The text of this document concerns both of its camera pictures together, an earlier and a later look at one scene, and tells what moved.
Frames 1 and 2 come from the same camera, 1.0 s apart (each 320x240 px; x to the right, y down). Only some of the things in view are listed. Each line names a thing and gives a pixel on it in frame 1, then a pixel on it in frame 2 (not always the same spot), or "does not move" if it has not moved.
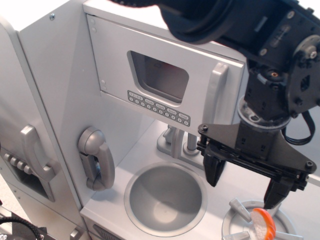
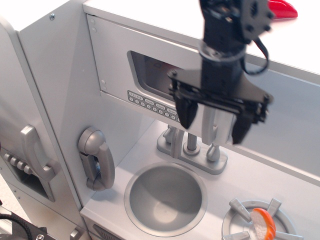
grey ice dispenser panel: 16,168 does not move
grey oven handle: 75,234 does not move
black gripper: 268,152 -> 221,82
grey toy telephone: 97,159 does not move
